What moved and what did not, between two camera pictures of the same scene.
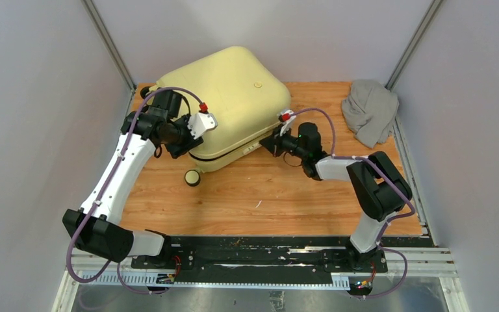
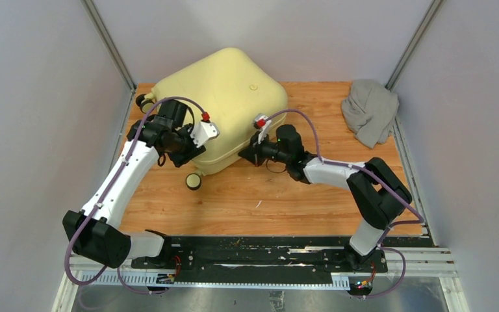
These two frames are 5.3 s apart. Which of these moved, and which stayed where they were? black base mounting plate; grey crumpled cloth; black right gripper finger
Moved: black right gripper finger
Stayed: black base mounting plate; grey crumpled cloth
